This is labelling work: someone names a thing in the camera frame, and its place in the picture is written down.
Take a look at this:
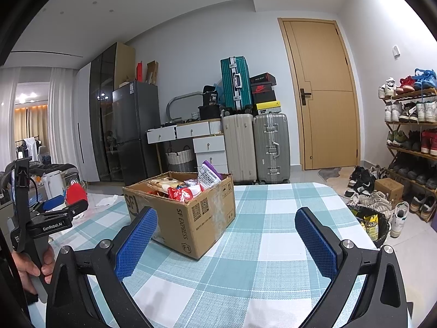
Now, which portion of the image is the teal suitcase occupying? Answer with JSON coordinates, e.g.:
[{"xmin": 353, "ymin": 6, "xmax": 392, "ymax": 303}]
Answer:
[{"xmin": 220, "ymin": 56, "xmax": 253, "ymax": 112}]

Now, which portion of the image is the brown cardboard box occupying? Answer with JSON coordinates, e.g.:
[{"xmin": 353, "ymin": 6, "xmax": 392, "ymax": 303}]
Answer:
[{"xmin": 123, "ymin": 171, "xmax": 236, "ymax": 260}]

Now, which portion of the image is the white curtain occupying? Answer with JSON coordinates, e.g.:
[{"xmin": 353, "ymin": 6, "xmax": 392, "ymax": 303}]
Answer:
[{"xmin": 48, "ymin": 67, "xmax": 82, "ymax": 178}]

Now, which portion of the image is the white and red snack packet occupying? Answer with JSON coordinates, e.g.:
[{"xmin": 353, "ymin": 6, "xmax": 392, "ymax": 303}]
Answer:
[{"xmin": 184, "ymin": 179, "xmax": 203, "ymax": 195}]

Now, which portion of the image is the pile of shoes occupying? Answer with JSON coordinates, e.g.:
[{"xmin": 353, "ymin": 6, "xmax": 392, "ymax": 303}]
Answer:
[{"xmin": 344, "ymin": 165, "xmax": 393, "ymax": 220}]

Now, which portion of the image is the wooden shoe rack with shoes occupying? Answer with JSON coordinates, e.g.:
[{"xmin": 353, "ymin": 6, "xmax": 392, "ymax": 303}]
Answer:
[{"xmin": 377, "ymin": 69, "xmax": 437, "ymax": 220}]

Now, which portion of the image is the clear bread packet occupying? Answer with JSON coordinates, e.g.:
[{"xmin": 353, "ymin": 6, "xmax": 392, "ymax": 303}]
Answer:
[{"xmin": 147, "ymin": 177, "xmax": 180, "ymax": 195}]

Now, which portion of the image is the woven laundry basket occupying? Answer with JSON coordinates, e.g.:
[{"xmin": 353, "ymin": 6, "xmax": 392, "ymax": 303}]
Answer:
[{"xmin": 166, "ymin": 146, "xmax": 195, "ymax": 173}]

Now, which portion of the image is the round door mat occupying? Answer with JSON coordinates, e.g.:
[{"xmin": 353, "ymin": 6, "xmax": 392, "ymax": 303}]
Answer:
[{"xmin": 317, "ymin": 166, "xmax": 342, "ymax": 180}]

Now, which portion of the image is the black trash bin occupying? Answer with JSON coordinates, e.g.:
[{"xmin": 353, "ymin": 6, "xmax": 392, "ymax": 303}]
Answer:
[{"xmin": 348, "ymin": 206, "xmax": 391, "ymax": 248}]

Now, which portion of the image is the yellow and black shoe box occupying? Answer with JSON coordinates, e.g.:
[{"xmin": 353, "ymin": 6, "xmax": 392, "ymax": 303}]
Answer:
[{"xmin": 255, "ymin": 100, "xmax": 284, "ymax": 115}]

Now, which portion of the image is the person's left hand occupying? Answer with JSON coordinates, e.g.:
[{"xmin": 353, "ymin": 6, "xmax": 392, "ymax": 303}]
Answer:
[{"xmin": 12, "ymin": 245, "xmax": 56, "ymax": 295}]

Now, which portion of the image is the red and black shoe box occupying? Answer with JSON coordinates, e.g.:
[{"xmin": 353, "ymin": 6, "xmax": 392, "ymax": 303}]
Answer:
[{"xmin": 251, "ymin": 83, "xmax": 276, "ymax": 95}]

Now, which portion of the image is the dark glass cabinet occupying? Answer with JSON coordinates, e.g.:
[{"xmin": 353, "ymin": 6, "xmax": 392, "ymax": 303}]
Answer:
[{"xmin": 89, "ymin": 42, "xmax": 136, "ymax": 183}]

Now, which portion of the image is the dark bag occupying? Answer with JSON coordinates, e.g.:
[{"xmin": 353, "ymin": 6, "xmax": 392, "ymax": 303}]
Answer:
[{"xmin": 29, "ymin": 163, "xmax": 80, "ymax": 182}]

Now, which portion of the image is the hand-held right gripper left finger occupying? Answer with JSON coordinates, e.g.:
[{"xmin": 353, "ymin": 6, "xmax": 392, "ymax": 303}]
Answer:
[{"xmin": 46, "ymin": 207, "xmax": 159, "ymax": 328}]

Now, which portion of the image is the flat cardboard piece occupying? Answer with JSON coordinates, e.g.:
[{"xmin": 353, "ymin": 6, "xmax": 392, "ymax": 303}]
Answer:
[{"xmin": 147, "ymin": 60, "xmax": 160, "ymax": 86}]

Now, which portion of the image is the white drawer desk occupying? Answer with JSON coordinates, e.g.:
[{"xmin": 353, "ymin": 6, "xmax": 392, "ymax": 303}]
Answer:
[{"xmin": 147, "ymin": 119, "xmax": 228, "ymax": 175}]

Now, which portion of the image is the beige suitcase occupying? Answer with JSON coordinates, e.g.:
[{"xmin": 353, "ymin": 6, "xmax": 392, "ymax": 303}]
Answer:
[{"xmin": 223, "ymin": 113, "xmax": 258, "ymax": 184}]

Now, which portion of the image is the white high-top sneaker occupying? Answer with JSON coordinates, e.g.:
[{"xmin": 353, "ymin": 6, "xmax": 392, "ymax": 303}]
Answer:
[{"xmin": 390, "ymin": 201, "xmax": 410, "ymax": 238}]

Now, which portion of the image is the black bag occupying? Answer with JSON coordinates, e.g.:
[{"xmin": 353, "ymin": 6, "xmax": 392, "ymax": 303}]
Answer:
[{"xmin": 198, "ymin": 85, "xmax": 223, "ymax": 121}]

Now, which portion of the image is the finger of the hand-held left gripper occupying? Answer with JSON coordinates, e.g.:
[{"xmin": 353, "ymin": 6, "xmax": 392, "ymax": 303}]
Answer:
[
  {"xmin": 32, "ymin": 200, "xmax": 90, "ymax": 220},
  {"xmin": 32, "ymin": 195, "xmax": 65, "ymax": 213}
]

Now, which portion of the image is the white tissue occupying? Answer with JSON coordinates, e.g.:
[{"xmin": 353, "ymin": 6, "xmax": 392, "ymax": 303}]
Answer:
[{"xmin": 95, "ymin": 195, "xmax": 119, "ymax": 207}]

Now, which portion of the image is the black shoe box red label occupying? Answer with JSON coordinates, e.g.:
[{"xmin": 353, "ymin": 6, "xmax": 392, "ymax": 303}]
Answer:
[{"xmin": 249, "ymin": 72, "xmax": 276, "ymax": 85}]

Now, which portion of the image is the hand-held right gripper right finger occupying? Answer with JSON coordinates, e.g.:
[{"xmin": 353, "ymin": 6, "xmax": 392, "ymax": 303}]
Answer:
[{"xmin": 295, "ymin": 207, "xmax": 408, "ymax": 328}]

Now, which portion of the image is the red barcode snack packet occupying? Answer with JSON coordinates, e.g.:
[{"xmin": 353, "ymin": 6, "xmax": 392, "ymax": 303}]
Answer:
[{"xmin": 167, "ymin": 186, "xmax": 194, "ymax": 201}]

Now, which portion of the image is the oval mirror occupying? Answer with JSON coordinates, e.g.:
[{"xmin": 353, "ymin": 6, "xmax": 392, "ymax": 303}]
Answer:
[{"xmin": 166, "ymin": 91, "xmax": 204, "ymax": 124}]

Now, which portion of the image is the clothes rack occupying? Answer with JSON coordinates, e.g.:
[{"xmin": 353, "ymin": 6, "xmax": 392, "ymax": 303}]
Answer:
[{"xmin": 15, "ymin": 137, "xmax": 42, "ymax": 165}]

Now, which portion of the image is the silver suitcase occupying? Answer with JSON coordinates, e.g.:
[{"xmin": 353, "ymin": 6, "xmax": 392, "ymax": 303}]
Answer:
[{"xmin": 253, "ymin": 112, "xmax": 291, "ymax": 184}]

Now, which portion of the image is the small cardboard box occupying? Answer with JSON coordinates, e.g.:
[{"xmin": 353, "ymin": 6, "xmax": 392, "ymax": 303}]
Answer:
[{"xmin": 374, "ymin": 178, "xmax": 405, "ymax": 206}]

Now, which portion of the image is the bamboo shoe rack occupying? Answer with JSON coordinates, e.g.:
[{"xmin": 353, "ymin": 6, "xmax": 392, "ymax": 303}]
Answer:
[{"xmin": 380, "ymin": 87, "xmax": 437, "ymax": 192}]

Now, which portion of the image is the dark grey refrigerator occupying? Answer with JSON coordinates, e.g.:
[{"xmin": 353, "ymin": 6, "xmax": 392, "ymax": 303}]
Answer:
[{"xmin": 113, "ymin": 81, "xmax": 161, "ymax": 186}]

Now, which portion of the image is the white kettle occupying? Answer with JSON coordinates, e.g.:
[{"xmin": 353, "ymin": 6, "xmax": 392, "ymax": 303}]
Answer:
[{"xmin": 43, "ymin": 171, "xmax": 66, "ymax": 202}]

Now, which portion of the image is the wooden door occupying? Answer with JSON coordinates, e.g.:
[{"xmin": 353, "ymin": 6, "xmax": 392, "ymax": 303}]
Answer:
[{"xmin": 277, "ymin": 17, "xmax": 361, "ymax": 171}]

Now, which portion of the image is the plain black shoe box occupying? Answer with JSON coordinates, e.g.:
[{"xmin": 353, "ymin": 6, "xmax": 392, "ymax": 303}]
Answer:
[{"xmin": 254, "ymin": 90, "xmax": 277, "ymax": 104}]

